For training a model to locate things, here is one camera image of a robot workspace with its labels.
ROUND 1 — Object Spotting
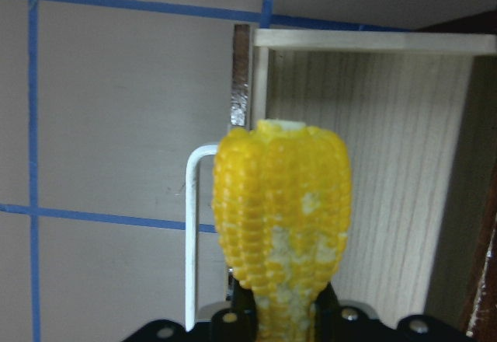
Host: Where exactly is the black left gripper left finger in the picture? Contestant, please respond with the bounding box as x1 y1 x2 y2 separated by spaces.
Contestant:
229 274 258 341

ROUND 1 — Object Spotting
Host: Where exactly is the dark wooden drawer cabinet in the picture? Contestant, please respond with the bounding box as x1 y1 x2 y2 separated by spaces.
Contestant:
425 58 496 341

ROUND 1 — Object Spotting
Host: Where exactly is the white drawer handle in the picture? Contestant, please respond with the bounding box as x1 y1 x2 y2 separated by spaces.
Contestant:
184 143 218 331

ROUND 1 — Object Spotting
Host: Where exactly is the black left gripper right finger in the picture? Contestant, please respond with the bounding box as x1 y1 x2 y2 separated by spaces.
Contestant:
314 283 339 342

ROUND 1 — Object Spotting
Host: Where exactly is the yellow corn cob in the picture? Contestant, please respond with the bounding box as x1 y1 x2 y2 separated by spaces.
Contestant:
212 120 352 341

